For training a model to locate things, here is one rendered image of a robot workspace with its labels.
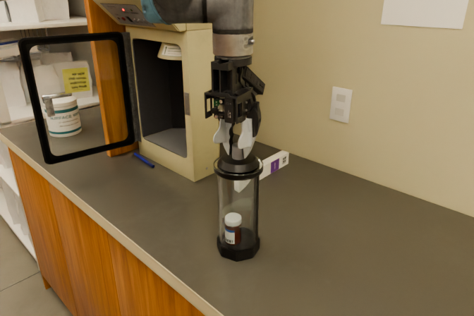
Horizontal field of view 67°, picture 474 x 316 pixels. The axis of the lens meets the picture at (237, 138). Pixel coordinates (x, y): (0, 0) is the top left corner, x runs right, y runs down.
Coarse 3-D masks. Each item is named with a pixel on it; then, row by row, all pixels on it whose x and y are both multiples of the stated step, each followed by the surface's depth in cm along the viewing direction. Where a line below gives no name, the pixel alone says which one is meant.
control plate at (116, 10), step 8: (112, 8) 107; (120, 8) 104; (128, 8) 100; (136, 8) 98; (120, 16) 109; (128, 16) 106; (136, 16) 103; (136, 24) 108; (144, 24) 105; (152, 24) 102
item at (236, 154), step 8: (232, 152) 77; (240, 152) 76; (224, 160) 76; (232, 160) 76; (240, 160) 76; (248, 160) 76; (256, 160) 77; (224, 168) 75; (232, 168) 74; (240, 168) 74; (248, 168) 75; (256, 168) 76
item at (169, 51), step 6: (162, 42) 114; (162, 48) 113; (168, 48) 111; (174, 48) 110; (180, 48) 110; (162, 54) 112; (168, 54) 111; (174, 54) 110; (180, 54) 110; (180, 60) 110
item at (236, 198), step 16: (256, 176) 75; (224, 192) 77; (240, 192) 76; (256, 192) 78; (224, 208) 79; (240, 208) 77; (256, 208) 80; (224, 224) 80; (240, 224) 79; (256, 224) 82; (224, 240) 82; (240, 240) 81
